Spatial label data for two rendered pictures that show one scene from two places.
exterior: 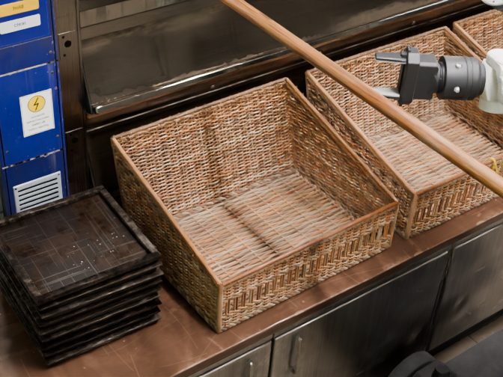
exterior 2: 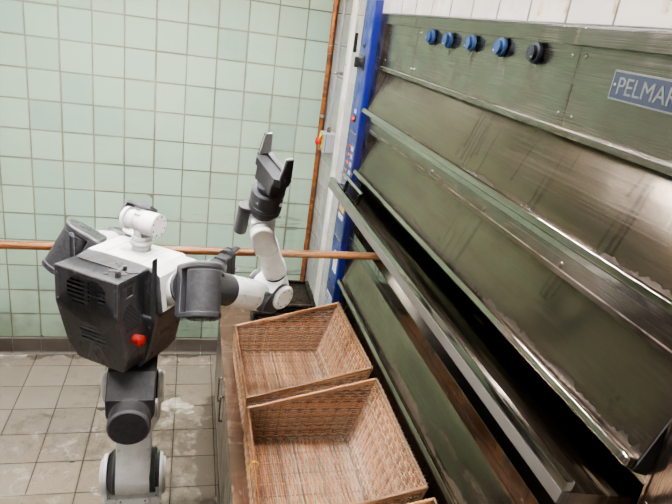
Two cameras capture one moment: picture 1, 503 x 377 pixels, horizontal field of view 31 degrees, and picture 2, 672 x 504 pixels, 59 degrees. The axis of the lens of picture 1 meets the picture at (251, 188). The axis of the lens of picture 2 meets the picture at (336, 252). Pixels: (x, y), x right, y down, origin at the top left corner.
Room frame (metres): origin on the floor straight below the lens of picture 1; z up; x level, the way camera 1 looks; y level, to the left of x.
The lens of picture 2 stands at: (2.70, -1.93, 2.04)
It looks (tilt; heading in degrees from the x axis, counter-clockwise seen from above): 21 degrees down; 113
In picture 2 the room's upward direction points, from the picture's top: 8 degrees clockwise
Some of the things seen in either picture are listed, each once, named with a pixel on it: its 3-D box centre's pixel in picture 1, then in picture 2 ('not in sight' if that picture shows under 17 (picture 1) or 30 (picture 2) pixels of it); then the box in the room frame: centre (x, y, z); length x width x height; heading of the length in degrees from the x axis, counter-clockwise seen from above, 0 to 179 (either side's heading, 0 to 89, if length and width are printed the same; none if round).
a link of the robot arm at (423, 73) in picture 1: (431, 78); (219, 268); (1.59, -0.35, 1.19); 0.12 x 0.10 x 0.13; 94
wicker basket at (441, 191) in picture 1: (427, 124); (324, 460); (2.14, -0.48, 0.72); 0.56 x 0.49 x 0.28; 128
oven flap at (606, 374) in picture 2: not in sight; (447, 225); (2.34, -0.30, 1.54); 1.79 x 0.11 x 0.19; 128
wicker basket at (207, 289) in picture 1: (255, 193); (296, 359); (1.77, -0.01, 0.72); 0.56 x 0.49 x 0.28; 130
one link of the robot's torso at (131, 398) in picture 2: not in sight; (132, 388); (1.66, -0.84, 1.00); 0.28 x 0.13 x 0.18; 129
